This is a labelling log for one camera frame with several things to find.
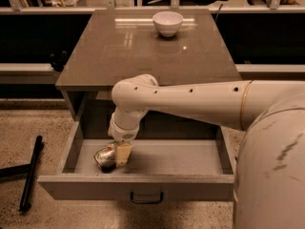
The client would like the black stand leg left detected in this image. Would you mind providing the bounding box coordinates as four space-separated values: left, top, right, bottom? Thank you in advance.
0 135 44 213

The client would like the grey cabinet with counter top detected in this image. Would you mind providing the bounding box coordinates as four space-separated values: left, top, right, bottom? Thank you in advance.
56 10 242 139

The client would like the paper label inside cabinet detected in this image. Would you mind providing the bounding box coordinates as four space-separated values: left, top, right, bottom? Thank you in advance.
96 92 112 100

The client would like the open grey top drawer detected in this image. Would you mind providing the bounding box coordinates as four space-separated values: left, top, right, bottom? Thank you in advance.
38 126 235 201

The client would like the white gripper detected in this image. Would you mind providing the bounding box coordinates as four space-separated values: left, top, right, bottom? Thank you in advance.
108 114 139 167

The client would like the black drawer handle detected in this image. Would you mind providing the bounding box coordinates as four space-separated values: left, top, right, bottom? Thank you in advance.
130 192 164 204

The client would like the black clamp on rail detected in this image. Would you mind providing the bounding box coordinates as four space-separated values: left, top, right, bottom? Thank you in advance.
50 51 68 72

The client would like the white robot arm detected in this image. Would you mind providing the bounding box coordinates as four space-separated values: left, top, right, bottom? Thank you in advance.
110 74 305 229

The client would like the white ceramic bowl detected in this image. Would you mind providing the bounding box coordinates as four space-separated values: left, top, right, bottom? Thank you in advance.
152 11 183 37

